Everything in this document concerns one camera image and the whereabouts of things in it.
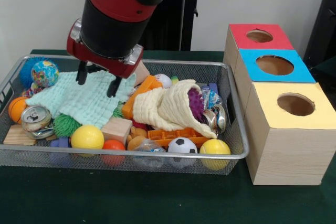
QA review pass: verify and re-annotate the grey mesh bin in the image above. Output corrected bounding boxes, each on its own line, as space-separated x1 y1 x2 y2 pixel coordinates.
0 55 249 176

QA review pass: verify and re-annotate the blue spiky ball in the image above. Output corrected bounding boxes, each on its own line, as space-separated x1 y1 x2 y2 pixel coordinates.
18 56 53 90

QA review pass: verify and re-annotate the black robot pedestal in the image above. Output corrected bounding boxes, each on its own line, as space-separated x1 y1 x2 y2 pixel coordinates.
141 0 212 51

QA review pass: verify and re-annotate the black frame between tables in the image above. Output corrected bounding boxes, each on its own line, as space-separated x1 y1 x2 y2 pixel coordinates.
303 0 336 65

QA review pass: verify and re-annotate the small red ball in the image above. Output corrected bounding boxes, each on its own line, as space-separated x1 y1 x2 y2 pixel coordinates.
101 139 127 167

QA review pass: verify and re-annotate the yellow ball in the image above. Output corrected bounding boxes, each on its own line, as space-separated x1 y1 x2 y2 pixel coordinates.
70 125 105 156
199 138 232 171

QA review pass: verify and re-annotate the globe print ball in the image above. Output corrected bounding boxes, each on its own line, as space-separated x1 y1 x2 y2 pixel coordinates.
30 60 60 88

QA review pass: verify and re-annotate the cream cloth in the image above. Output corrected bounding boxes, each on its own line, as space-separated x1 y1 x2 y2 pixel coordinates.
132 79 218 140

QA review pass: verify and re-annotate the small orange basketball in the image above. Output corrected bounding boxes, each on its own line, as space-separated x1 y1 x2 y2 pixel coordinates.
7 97 29 125

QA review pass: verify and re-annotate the small soccer ball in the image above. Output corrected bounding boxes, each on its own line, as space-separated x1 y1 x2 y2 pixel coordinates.
167 137 198 169

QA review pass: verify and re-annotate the wooden cube block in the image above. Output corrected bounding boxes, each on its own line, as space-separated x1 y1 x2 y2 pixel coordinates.
133 60 151 87

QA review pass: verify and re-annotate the mint green cloth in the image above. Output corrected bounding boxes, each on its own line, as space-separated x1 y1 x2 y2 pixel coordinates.
25 68 137 130

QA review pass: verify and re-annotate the wooden box with three holes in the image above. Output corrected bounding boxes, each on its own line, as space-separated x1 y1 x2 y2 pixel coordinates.
223 23 336 186

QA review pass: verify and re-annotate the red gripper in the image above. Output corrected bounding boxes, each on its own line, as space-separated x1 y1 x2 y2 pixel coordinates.
66 28 144 98

